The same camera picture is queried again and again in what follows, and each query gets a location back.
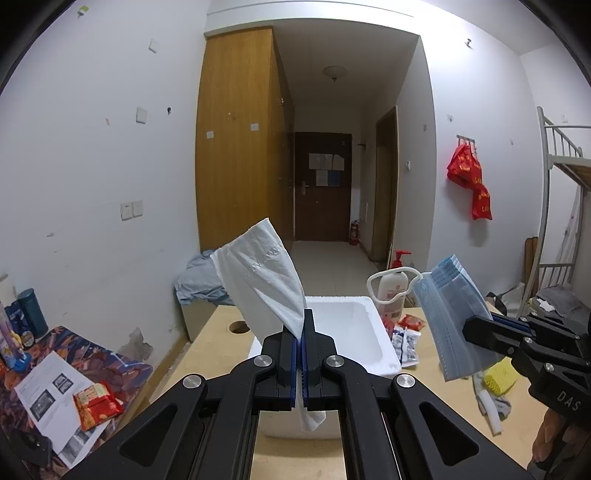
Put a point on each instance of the blue carton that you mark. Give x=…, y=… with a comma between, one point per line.
x=18, y=327

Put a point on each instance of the metal wall hook rack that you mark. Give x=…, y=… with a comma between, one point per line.
x=466, y=138

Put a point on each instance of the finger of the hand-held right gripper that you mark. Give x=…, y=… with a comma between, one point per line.
x=485, y=334
x=510, y=321

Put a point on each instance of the metal bunk bed frame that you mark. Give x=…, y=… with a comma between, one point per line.
x=547, y=184

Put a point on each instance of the white foam box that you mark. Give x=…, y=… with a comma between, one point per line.
x=355, y=332

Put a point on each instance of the dark brown door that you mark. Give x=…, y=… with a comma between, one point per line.
x=323, y=207

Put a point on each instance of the white blue sachet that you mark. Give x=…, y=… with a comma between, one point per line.
x=398, y=341
x=412, y=348

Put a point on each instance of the yellow sponge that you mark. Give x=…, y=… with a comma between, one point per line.
x=501, y=376

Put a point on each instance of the grey sock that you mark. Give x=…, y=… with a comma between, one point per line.
x=497, y=406

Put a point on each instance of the white lotion bottle red pump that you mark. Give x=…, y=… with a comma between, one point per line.
x=392, y=288

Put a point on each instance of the red fire extinguisher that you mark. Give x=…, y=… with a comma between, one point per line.
x=354, y=233

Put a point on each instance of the person's right hand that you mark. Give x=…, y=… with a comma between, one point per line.
x=545, y=434

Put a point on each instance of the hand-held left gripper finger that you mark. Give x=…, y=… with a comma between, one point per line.
x=294, y=369
x=304, y=369

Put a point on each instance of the white printed paper sheet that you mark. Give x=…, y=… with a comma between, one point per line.
x=51, y=387

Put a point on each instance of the blue face mask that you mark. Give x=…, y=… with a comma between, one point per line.
x=452, y=314

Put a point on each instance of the orange snack packet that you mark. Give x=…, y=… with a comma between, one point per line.
x=412, y=322

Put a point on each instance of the white light switch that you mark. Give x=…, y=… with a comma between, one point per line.
x=126, y=211
x=137, y=208

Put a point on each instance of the printed floral cloth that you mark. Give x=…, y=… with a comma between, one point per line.
x=111, y=369

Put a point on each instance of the red orange noodle packet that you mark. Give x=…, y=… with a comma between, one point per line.
x=98, y=406

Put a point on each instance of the wooden side door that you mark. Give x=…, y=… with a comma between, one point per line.
x=385, y=194

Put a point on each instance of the white sock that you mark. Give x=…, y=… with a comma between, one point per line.
x=490, y=417

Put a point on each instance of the white wall plate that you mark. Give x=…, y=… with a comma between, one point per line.
x=153, y=45
x=141, y=115

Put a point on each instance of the red snack packet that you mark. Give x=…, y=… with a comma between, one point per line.
x=388, y=330

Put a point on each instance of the blue paper notices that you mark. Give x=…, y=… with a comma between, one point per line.
x=328, y=178

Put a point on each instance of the wooden wardrobe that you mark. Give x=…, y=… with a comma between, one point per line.
x=240, y=138

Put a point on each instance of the grey clothes pile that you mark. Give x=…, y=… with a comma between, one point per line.
x=556, y=300

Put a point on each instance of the dark teal canister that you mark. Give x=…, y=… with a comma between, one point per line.
x=33, y=314

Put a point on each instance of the red printed bag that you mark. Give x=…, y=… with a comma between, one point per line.
x=482, y=203
x=464, y=168

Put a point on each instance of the round ceiling lamp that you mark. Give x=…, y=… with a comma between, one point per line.
x=334, y=71

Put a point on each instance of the leaning wooden boards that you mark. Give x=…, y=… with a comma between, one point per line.
x=531, y=263

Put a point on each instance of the black round gadget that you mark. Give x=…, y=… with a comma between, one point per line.
x=32, y=450

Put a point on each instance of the grey blue cloth pile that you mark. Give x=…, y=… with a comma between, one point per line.
x=198, y=281

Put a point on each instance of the white tissue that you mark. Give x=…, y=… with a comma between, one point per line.
x=263, y=277

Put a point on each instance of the pink purple bottle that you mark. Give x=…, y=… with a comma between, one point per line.
x=7, y=337

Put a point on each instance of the white paper notices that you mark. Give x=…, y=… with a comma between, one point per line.
x=326, y=162

